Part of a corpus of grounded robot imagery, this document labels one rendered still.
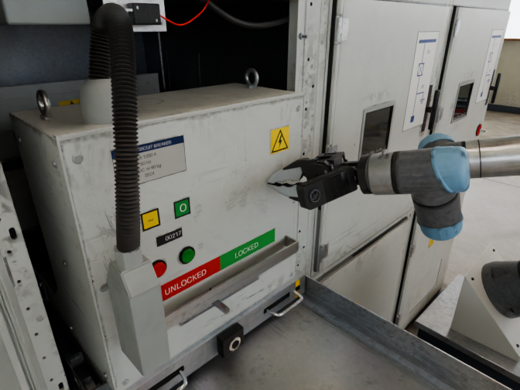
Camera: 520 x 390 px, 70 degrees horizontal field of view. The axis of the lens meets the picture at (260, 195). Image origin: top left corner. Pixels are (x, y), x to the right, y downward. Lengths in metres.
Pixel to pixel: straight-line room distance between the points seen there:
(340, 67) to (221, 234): 0.49
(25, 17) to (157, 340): 0.48
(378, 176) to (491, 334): 0.65
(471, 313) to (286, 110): 0.73
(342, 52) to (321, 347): 0.69
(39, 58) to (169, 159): 0.84
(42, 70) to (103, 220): 0.86
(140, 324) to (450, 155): 0.52
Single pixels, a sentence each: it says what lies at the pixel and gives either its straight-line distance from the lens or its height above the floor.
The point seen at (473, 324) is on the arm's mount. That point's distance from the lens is 1.19.
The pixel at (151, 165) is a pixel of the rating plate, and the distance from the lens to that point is 0.60.
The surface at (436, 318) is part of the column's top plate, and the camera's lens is 1.24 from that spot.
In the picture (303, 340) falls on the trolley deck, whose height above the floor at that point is 0.85.
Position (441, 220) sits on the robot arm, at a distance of 0.72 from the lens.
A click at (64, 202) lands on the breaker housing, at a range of 0.59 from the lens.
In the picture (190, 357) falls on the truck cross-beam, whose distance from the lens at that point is 0.83.
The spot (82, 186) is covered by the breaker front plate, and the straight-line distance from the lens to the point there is 0.56.
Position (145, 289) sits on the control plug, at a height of 1.20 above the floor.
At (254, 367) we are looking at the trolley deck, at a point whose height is 0.85.
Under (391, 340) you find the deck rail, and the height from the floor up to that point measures 0.87.
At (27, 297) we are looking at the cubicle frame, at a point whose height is 1.15.
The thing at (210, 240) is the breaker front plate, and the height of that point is 1.15.
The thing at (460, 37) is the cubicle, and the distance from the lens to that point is 1.62.
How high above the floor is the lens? 1.52
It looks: 24 degrees down
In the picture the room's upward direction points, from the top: straight up
